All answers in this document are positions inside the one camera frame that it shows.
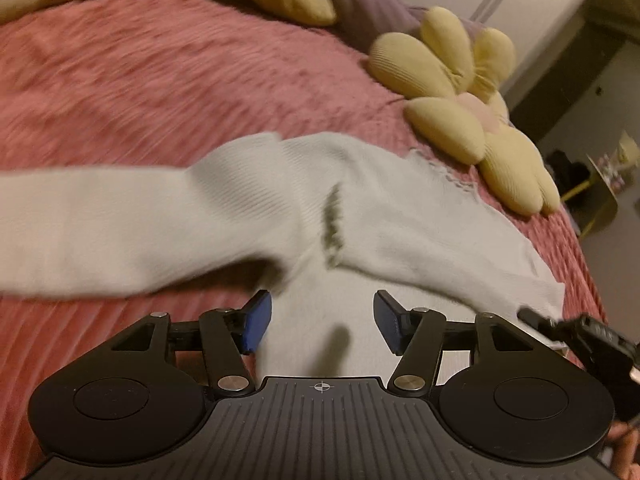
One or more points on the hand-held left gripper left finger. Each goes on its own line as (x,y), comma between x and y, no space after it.
(257,322)

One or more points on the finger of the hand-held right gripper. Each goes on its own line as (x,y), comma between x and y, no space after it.
(542,324)

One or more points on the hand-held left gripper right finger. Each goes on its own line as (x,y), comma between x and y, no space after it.
(387,322)

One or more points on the white knit sweater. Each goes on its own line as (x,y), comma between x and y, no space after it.
(225,220)

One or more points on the person's right hand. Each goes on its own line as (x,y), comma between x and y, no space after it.
(629,452)

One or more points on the yellow side table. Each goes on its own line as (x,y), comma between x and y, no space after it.
(602,195)

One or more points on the yellow flower pillow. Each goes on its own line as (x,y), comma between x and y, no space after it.
(450,120)

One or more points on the pink ribbed blanket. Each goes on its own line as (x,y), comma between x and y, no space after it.
(150,70)

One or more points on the purple duvet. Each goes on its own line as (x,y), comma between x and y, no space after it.
(370,5)

